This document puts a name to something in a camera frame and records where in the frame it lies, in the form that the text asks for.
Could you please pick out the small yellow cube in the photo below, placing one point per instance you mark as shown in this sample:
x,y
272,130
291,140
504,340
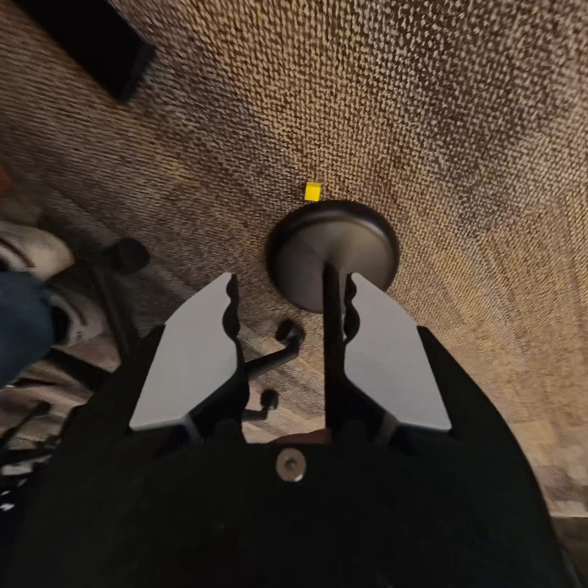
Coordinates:
x,y
313,192

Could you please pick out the person's white sneaker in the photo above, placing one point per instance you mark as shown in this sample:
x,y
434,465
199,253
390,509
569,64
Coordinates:
x,y
87,317
32,250

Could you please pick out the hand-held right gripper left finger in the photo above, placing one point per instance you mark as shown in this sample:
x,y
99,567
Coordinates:
x,y
188,363

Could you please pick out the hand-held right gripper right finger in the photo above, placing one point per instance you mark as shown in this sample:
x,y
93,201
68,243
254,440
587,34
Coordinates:
x,y
395,367

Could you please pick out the person's blue jeans leg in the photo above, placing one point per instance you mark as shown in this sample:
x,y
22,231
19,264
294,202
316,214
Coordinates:
x,y
23,321

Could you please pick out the black swivel chair base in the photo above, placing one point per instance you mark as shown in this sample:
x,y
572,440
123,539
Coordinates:
x,y
131,255

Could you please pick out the black table foot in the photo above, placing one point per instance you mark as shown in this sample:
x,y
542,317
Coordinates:
x,y
92,46

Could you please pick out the black tripod stand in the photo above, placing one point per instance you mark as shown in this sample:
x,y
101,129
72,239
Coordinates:
x,y
330,239

